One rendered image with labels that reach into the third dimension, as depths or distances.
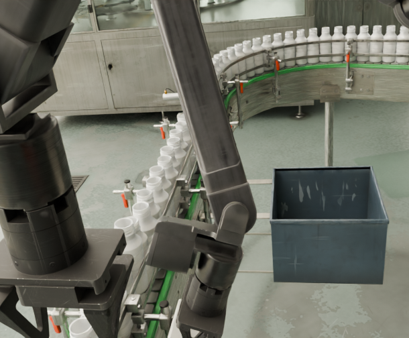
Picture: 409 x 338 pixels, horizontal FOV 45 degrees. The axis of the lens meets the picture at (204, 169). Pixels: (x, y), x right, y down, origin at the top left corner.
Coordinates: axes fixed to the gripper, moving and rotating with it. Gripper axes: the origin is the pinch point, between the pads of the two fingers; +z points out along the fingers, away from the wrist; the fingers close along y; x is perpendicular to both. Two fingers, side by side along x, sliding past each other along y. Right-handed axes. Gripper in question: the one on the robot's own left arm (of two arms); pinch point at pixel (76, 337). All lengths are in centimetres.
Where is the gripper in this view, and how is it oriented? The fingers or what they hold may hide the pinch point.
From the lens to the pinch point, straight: 46.1
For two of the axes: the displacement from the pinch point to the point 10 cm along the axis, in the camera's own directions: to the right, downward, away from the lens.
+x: 1.5, -4.6, 8.7
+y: 9.8, -0.1, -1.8
